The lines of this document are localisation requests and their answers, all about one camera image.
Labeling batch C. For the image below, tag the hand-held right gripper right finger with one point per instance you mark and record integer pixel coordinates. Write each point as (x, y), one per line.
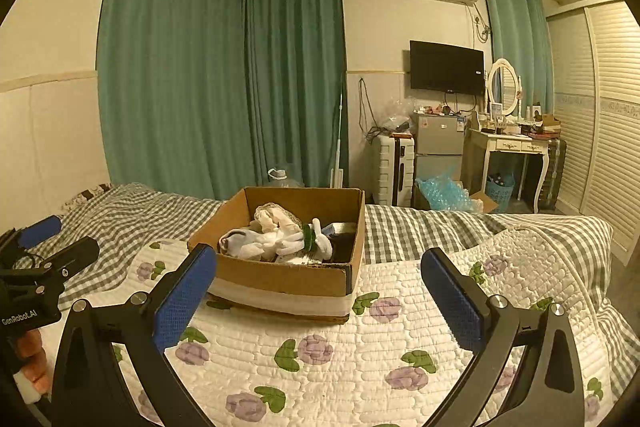
(451, 302)

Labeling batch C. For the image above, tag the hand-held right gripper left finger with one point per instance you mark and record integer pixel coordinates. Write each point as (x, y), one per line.
(184, 299)

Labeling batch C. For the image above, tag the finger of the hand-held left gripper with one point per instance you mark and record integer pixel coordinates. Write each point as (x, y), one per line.
(75, 252)
(40, 229)

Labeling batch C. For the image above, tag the white plush toy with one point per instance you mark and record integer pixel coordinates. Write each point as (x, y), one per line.
(260, 244)

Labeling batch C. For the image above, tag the brown cardboard box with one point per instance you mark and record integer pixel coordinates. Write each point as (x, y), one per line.
(280, 278)

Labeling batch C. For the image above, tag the person's left hand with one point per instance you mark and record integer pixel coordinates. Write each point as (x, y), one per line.
(34, 359)

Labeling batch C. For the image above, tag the brown patterned pillow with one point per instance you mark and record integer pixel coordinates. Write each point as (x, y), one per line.
(90, 196)

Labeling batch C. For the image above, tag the small cardboard box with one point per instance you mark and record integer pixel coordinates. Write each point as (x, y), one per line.
(486, 203)

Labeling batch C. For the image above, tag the blue plastic bag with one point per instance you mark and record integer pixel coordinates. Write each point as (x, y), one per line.
(442, 194)

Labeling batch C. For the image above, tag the floral white quilt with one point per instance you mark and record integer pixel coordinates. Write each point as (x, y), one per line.
(350, 357)

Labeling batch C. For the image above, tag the blue plastic basket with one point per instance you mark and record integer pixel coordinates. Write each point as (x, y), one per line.
(500, 192)

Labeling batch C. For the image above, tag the silver fridge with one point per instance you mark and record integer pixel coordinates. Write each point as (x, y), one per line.
(437, 157)

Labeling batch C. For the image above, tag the white suitcase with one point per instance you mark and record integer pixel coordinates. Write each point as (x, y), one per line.
(387, 169)

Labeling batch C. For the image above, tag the white dressing table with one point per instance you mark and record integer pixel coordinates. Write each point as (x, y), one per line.
(505, 146)

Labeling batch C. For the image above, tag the dark suitcase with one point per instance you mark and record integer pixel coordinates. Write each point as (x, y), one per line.
(554, 172)

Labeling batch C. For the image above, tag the white pole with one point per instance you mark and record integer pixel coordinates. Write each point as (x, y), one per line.
(339, 147)

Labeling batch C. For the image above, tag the clear plastic bag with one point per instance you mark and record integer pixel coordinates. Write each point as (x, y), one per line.
(397, 117)

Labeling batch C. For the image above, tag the wide green curtain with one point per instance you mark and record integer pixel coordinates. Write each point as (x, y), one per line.
(170, 57)

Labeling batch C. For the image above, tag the oval white mirror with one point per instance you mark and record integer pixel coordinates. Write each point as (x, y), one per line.
(501, 87)

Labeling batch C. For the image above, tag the white louvred wardrobe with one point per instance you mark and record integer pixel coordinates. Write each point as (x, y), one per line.
(610, 132)

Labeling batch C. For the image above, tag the black television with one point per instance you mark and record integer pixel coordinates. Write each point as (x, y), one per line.
(446, 68)

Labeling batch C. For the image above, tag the narrow green curtain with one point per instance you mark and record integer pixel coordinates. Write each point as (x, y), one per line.
(537, 47)

